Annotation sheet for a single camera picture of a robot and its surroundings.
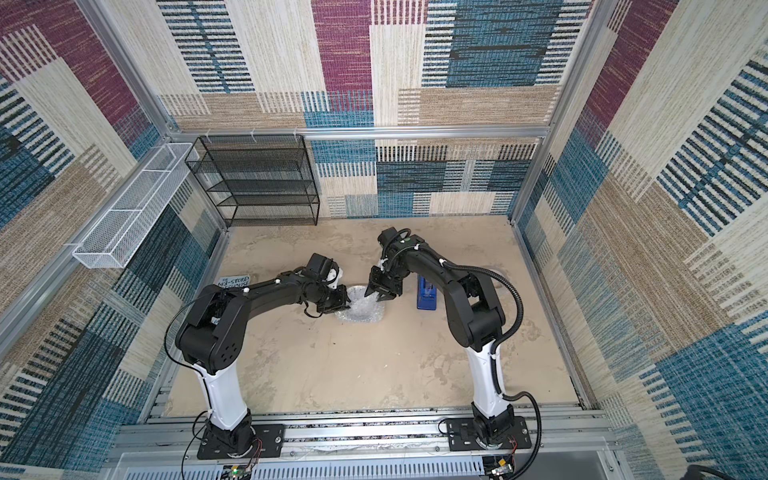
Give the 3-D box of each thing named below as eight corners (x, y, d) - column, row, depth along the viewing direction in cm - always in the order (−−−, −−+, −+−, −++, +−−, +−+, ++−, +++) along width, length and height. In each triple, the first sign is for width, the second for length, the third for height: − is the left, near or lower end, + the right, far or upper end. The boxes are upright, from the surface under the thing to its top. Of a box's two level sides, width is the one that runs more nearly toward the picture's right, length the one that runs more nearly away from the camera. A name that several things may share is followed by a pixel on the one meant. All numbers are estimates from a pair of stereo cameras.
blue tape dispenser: (417, 310, 99) (419, 298, 93) (416, 287, 105) (417, 274, 98) (435, 310, 99) (438, 297, 93) (432, 287, 105) (435, 274, 98)
